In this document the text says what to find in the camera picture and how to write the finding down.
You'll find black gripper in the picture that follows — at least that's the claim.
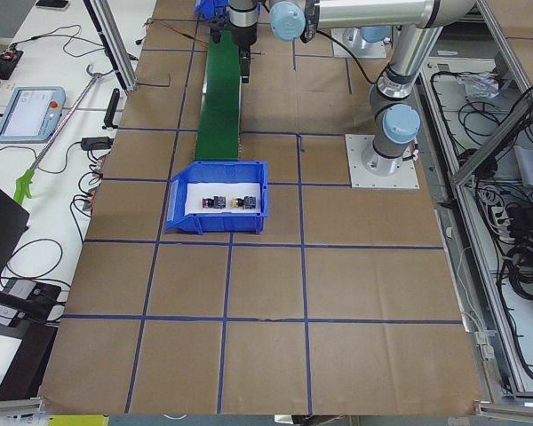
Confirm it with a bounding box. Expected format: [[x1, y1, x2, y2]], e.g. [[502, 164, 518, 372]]
[[232, 24, 255, 83]]

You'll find yellow push button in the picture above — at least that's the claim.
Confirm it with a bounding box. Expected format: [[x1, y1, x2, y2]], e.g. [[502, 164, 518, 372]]
[[232, 196, 257, 209]]

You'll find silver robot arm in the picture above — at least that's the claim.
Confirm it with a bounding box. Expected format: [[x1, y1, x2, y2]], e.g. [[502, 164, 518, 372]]
[[266, 0, 474, 177]]

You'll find blue bin right side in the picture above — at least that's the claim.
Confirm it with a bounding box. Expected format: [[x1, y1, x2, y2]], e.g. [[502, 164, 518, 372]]
[[195, 0, 228, 20]]

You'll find blue bin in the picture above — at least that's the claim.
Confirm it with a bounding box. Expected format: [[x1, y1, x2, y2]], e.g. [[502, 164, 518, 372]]
[[195, 0, 228, 20], [165, 161, 269, 234]]

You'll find green conveyor belt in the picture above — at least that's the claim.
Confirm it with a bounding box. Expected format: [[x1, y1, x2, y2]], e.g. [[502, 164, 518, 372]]
[[195, 32, 241, 161]]

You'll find blue bin left side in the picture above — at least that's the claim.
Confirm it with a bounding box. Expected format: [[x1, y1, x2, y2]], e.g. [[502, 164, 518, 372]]
[[165, 161, 269, 234]]

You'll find teach pendant left table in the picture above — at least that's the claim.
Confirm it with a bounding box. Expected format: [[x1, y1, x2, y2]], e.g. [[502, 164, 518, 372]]
[[0, 86, 66, 143]]

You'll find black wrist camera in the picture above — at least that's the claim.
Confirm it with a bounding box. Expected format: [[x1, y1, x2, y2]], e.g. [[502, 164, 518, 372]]
[[210, 16, 225, 43]]

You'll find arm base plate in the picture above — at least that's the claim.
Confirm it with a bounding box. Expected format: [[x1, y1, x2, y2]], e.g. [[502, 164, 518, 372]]
[[345, 134, 419, 190], [331, 26, 391, 59]]

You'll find green handled reach grabber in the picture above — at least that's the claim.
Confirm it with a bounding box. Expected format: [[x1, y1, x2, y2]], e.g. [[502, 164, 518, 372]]
[[13, 64, 110, 205]]

